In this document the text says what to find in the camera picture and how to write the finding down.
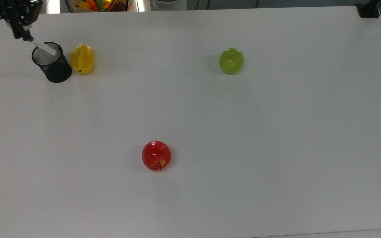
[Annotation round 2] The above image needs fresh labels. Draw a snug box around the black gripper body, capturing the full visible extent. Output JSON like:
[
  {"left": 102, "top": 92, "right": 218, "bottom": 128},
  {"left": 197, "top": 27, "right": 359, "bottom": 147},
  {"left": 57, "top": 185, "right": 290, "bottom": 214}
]
[{"left": 0, "top": 0, "right": 44, "bottom": 27}]

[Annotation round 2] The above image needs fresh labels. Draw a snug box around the blue-capped white marker pen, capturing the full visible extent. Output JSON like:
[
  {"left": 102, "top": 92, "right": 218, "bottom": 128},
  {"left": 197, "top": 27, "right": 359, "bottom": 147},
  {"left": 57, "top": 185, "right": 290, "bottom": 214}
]
[{"left": 28, "top": 37, "right": 57, "bottom": 55}]

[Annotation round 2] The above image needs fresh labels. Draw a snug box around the black mesh pen holder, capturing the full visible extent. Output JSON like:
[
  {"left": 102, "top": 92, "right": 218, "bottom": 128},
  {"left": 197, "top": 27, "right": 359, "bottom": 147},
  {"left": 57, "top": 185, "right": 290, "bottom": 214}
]
[{"left": 32, "top": 42, "right": 72, "bottom": 83}]

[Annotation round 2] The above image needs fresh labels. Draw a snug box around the yellow plastic starfruit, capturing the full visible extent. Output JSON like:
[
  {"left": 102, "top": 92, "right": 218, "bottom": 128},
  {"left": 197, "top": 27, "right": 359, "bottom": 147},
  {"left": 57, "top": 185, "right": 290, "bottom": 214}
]
[{"left": 70, "top": 43, "right": 95, "bottom": 74}]

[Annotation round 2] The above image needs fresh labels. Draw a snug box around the bowl of plastic fruit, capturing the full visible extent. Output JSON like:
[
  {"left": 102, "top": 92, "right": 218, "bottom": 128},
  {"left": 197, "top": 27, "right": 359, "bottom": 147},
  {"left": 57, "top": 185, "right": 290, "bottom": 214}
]
[{"left": 65, "top": 0, "right": 131, "bottom": 13}]

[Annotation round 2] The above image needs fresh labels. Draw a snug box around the red plastic apple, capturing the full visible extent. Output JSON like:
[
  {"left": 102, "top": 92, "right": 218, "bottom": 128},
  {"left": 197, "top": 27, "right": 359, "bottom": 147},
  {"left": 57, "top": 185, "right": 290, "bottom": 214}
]
[{"left": 142, "top": 140, "right": 172, "bottom": 171}]

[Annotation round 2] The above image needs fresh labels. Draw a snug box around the green plastic apple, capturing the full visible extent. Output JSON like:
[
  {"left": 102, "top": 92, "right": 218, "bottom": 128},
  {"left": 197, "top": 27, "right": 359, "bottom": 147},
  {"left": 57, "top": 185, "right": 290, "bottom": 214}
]
[{"left": 219, "top": 48, "right": 244, "bottom": 74}]

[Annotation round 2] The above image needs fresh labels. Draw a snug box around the black stand base clamp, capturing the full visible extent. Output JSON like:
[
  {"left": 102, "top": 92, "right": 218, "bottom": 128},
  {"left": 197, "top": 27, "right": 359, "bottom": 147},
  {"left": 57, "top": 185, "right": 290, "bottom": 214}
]
[{"left": 356, "top": 0, "right": 381, "bottom": 19}]

